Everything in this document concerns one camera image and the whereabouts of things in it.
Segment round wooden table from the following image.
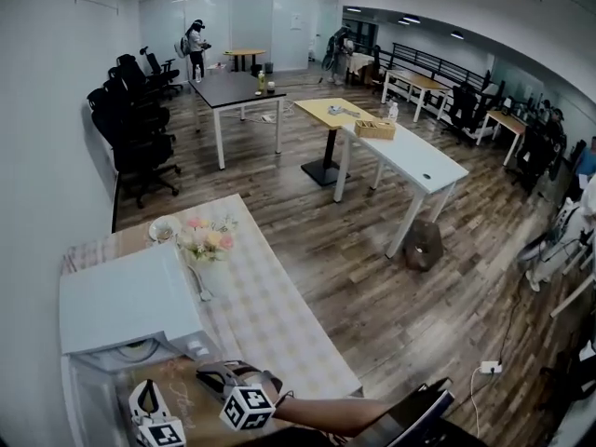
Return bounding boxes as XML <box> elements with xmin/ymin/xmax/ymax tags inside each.
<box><xmin>222</xmin><ymin>47</ymin><xmax>267</xmax><ymax>74</ymax></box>

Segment small white dish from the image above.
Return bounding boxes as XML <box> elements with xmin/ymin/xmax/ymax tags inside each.
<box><xmin>147</xmin><ymin>215</ymin><xmax>182</xmax><ymax>245</ymax></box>

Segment wooden box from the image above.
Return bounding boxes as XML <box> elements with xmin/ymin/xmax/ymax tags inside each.
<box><xmin>353</xmin><ymin>118</ymin><xmax>398</xmax><ymax>140</ymax></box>

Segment yellow square pedestal table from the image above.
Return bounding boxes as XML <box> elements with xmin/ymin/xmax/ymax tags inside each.
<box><xmin>293</xmin><ymin>98</ymin><xmax>377</xmax><ymax>188</ymax></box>

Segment person's black clothing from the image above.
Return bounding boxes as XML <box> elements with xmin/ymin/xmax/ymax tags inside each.
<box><xmin>278</xmin><ymin>416</ymin><xmax>494</xmax><ymax>447</ymax></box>

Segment person's right forearm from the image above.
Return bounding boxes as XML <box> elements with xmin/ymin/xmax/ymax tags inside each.
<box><xmin>272</xmin><ymin>394</ymin><xmax>397</xmax><ymax>439</ymax></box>

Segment table with pale cloth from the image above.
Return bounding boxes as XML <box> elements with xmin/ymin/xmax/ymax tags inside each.
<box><xmin>348</xmin><ymin>52</ymin><xmax>376</xmax><ymax>86</ymax></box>

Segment wooden desk white legs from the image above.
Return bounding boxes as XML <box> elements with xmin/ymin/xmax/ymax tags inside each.
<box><xmin>475</xmin><ymin>109</ymin><xmax>531</xmax><ymax>168</ymax></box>

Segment long white table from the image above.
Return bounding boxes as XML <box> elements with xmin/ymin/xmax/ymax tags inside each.
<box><xmin>333</xmin><ymin>121</ymin><xmax>470</xmax><ymax>259</ymax></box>

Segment black table with white legs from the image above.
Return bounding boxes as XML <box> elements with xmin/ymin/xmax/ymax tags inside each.
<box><xmin>188</xmin><ymin>70</ymin><xmax>288</xmax><ymax>171</ymax></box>

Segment checked tablecloth table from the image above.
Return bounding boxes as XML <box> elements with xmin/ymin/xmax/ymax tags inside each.
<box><xmin>58</xmin><ymin>193</ymin><xmax>365</xmax><ymax>447</ymax></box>

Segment white microwave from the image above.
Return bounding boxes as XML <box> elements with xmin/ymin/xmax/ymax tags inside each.
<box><xmin>59</xmin><ymin>242</ymin><xmax>211</xmax><ymax>447</ymax></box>

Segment brown wooden stump stool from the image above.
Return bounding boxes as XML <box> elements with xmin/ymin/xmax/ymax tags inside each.
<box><xmin>402</xmin><ymin>219</ymin><xmax>445</xmax><ymax>274</ymax></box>

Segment black carried pack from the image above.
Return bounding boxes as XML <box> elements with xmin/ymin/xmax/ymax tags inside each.
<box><xmin>351</xmin><ymin>376</ymin><xmax>456</xmax><ymax>447</ymax></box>

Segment person's right hand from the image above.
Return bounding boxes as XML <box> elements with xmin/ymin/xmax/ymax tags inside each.
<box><xmin>225</xmin><ymin>363</ymin><xmax>262</xmax><ymax>386</ymax></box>

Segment wooden top table white legs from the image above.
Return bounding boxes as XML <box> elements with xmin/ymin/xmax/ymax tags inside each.
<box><xmin>380</xmin><ymin>69</ymin><xmax>452</xmax><ymax>123</ymax></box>

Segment flower bouquet in white vase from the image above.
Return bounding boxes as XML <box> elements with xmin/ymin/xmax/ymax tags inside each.
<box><xmin>178</xmin><ymin>214</ymin><xmax>239</xmax><ymax>300</ymax></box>

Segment black metal railing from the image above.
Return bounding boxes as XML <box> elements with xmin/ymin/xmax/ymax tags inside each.
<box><xmin>374</xmin><ymin>42</ymin><xmax>495</xmax><ymax>93</ymax></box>

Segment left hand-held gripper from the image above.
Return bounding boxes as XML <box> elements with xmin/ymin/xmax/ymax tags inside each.
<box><xmin>129</xmin><ymin>378</ymin><xmax>187</xmax><ymax>447</ymax></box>

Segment white cable with plug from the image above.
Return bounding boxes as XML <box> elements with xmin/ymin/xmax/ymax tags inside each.
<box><xmin>185</xmin><ymin>263</ymin><xmax>213</xmax><ymax>303</ymax></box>

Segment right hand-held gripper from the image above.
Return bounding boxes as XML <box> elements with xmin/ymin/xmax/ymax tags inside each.
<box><xmin>195</xmin><ymin>359</ymin><xmax>283</xmax><ymax>432</ymax></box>

